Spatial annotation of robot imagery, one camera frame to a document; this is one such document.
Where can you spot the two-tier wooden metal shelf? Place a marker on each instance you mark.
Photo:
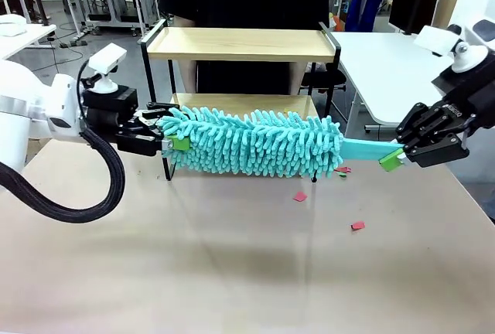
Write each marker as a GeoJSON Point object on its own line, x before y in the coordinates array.
{"type": "Point", "coordinates": [239, 50]}

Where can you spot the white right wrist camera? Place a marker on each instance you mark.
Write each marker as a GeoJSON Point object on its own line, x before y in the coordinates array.
{"type": "Point", "coordinates": [433, 40]}

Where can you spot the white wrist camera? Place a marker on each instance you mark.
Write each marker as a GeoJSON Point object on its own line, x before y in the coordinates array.
{"type": "Point", "coordinates": [433, 40]}
{"type": "Point", "coordinates": [106, 58]}

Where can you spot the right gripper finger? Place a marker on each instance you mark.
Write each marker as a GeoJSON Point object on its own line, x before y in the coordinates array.
{"type": "Point", "coordinates": [419, 123]}
{"type": "Point", "coordinates": [437, 152]}

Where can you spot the folded red paper scrap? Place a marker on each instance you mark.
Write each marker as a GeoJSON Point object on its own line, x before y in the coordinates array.
{"type": "Point", "coordinates": [357, 226]}

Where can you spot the black computer monitor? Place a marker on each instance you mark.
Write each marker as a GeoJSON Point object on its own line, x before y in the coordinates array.
{"type": "Point", "coordinates": [406, 5]}

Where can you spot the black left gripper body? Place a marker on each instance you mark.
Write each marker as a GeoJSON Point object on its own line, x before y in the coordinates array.
{"type": "Point", "coordinates": [112, 102]}

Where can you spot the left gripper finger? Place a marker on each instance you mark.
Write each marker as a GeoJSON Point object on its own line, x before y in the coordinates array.
{"type": "Point", "coordinates": [178, 144]}
{"type": "Point", "coordinates": [152, 119]}

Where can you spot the small white desk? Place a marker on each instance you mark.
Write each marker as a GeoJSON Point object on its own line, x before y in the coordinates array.
{"type": "Point", "coordinates": [36, 34]}

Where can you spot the large red paper scrap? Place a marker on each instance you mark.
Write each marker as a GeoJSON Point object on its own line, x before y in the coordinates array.
{"type": "Point", "coordinates": [300, 196]}

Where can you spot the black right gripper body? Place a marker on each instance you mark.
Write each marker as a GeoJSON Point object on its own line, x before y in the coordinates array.
{"type": "Point", "coordinates": [472, 90]}

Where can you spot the orange plastic object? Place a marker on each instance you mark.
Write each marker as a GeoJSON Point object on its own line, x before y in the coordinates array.
{"type": "Point", "coordinates": [337, 24]}

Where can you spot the large white desk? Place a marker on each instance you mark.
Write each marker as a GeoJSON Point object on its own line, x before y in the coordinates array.
{"type": "Point", "coordinates": [379, 63]}

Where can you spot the teal microfiber duster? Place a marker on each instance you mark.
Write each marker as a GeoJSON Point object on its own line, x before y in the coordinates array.
{"type": "Point", "coordinates": [251, 144]}

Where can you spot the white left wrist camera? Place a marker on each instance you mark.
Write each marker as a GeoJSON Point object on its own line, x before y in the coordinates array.
{"type": "Point", "coordinates": [106, 58]}

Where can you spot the dark floor power strip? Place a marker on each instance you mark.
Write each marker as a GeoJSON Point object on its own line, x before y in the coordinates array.
{"type": "Point", "coordinates": [75, 43]}

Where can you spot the white cloth bundle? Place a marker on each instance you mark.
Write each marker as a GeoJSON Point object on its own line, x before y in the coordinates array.
{"type": "Point", "coordinates": [11, 24]}

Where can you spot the black office chair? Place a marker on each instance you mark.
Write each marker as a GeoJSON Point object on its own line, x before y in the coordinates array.
{"type": "Point", "coordinates": [328, 78]}

